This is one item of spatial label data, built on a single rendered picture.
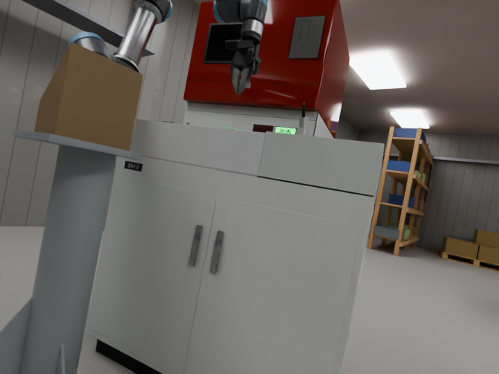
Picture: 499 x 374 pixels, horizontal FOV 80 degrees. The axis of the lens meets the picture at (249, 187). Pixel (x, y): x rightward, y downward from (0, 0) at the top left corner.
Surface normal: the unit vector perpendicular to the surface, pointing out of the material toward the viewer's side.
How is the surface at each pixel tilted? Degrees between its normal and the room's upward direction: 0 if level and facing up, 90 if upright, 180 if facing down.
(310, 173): 90
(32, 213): 90
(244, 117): 90
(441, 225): 90
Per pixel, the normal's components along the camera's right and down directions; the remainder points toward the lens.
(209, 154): -0.39, -0.07
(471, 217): -0.62, -0.11
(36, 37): 0.77, 0.15
